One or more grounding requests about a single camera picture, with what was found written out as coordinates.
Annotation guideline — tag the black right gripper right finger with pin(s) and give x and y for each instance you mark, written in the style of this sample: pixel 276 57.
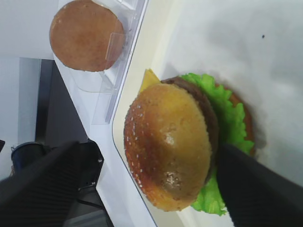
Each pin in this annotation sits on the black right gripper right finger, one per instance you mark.
pixel 254 195

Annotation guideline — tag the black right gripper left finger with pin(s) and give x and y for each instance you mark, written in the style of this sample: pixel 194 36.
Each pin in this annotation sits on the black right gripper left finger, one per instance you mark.
pixel 42 194

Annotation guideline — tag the sesame top bun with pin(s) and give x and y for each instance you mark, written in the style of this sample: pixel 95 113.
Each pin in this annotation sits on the sesame top bun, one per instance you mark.
pixel 167 146

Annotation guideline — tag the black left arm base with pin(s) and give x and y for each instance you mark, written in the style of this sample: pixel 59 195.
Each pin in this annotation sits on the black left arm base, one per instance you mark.
pixel 91 162

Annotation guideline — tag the green lettuce leaf in burger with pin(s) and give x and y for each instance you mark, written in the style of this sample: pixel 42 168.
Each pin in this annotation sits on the green lettuce leaf in burger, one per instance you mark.
pixel 209 199

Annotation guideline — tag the brown meat patty in burger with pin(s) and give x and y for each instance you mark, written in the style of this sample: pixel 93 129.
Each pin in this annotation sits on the brown meat patty in burger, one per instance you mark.
pixel 208 112

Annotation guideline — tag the yellow cheese slice on burger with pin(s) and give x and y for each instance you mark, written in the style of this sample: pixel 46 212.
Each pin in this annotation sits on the yellow cheese slice on burger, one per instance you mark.
pixel 149 79

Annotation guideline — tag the burger bottom bun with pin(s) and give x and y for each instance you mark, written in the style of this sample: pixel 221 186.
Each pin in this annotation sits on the burger bottom bun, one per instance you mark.
pixel 246 141

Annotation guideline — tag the clear acrylic left food rack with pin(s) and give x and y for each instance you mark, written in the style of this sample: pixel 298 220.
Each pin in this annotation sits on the clear acrylic left food rack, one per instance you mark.
pixel 94 94

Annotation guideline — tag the white metal serving tray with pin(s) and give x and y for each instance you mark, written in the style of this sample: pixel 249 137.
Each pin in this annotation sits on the white metal serving tray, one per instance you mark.
pixel 252 47

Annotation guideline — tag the flat bottom bun slice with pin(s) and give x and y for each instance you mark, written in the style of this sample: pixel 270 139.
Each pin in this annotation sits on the flat bottom bun slice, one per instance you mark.
pixel 86 36

